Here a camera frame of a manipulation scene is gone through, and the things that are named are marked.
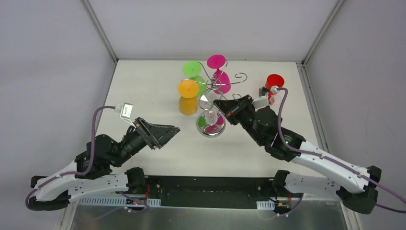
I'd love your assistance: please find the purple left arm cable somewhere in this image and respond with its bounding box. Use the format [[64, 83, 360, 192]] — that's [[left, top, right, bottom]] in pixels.
[[25, 106, 153, 223]]

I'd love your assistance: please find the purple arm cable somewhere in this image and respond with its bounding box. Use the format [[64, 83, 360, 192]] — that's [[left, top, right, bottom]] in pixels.
[[25, 106, 153, 223], [257, 87, 406, 219]]

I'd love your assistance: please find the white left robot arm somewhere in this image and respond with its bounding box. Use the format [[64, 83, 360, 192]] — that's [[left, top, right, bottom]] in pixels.
[[25, 117, 180, 211]]

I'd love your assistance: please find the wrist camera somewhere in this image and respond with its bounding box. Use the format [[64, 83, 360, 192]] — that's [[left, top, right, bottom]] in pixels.
[[252, 87, 279, 110], [114, 103, 133, 126]]

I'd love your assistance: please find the pink wine glass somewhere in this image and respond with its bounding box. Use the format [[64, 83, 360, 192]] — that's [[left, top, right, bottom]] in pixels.
[[206, 54, 231, 94]]

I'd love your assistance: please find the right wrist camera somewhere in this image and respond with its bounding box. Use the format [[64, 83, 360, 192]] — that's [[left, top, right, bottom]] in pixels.
[[252, 87, 279, 110]]

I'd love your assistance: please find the red wine glass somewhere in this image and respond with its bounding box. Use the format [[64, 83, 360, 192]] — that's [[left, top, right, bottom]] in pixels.
[[265, 74, 285, 105]]

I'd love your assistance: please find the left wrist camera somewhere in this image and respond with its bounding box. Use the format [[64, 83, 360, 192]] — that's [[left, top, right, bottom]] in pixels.
[[114, 103, 133, 126]]

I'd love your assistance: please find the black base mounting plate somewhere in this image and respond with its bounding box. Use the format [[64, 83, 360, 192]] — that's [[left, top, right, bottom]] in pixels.
[[125, 175, 300, 209]]

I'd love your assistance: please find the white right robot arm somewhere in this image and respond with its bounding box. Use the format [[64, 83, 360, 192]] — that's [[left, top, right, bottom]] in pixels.
[[214, 95, 382, 214]]

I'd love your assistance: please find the orange wine glass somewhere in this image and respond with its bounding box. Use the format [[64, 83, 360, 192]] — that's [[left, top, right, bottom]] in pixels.
[[178, 79, 199, 116]]

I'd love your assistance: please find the green wine glass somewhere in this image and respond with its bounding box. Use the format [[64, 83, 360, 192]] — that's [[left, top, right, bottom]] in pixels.
[[182, 61, 207, 99]]

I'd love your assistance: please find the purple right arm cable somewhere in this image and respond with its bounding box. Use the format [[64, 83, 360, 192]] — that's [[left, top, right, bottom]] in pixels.
[[257, 87, 406, 219]]

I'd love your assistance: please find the clear wine glass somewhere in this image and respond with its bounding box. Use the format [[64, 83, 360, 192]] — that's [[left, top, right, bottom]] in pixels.
[[269, 95, 282, 106], [198, 95, 220, 126]]

